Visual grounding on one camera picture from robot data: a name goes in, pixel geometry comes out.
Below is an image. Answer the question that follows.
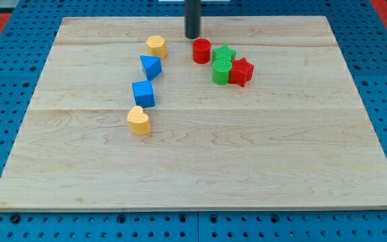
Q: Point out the yellow heart block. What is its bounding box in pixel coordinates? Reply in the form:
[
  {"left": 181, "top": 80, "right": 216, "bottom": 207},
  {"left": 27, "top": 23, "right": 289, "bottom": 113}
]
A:
[{"left": 127, "top": 106, "right": 151, "bottom": 135}]

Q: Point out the light wooden board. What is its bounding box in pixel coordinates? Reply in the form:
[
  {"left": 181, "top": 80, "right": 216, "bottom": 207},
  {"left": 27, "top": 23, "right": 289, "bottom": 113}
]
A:
[{"left": 0, "top": 15, "right": 387, "bottom": 212}]

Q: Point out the blue cube block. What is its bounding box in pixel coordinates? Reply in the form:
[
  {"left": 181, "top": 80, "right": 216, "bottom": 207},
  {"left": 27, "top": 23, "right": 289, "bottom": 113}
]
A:
[{"left": 132, "top": 80, "right": 155, "bottom": 108}]

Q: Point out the green cylinder block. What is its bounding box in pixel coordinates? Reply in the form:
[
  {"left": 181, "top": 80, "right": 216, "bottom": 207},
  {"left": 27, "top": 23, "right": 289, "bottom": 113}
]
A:
[{"left": 212, "top": 58, "right": 232, "bottom": 85}]

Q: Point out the red star block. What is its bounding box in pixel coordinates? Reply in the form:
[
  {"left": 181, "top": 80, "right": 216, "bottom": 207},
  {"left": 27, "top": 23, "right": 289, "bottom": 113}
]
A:
[{"left": 228, "top": 57, "right": 254, "bottom": 87}]

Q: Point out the blue triangle block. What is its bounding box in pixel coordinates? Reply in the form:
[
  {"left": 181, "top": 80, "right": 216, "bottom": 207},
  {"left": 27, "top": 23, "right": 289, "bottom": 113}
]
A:
[{"left": 140, "top": 55, "right": 162, "bottom": 81}]

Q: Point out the red cylinder block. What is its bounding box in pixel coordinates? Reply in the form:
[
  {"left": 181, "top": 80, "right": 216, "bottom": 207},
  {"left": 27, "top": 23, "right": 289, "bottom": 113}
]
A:
[{"left": 192, "top": 38, "right": 212, "bottom": 64}]

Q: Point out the green star block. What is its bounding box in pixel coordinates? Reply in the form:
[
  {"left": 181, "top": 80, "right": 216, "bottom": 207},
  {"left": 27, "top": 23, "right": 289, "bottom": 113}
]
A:
[{"left": 212, "top": 44, "right": 237, "bottom": 62}]

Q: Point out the yellow hexagon block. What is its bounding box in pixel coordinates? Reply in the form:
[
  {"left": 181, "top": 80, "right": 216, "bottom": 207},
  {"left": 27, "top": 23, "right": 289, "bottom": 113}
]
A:
[{"left": 145, "top": 35, "right": 167, "bottom": 59}]

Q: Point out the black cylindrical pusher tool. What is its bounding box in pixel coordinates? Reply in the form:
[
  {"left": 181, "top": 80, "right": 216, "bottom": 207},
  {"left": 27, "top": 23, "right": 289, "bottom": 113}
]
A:
[{"left": 184, "top": 0, "right": 201, "bottom": 39}]

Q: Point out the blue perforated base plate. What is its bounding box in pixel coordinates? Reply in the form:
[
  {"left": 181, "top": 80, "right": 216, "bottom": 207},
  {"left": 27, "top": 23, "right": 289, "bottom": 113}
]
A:
[{"left": 0, "top": 1, "right": 387, "bottom": 241}]

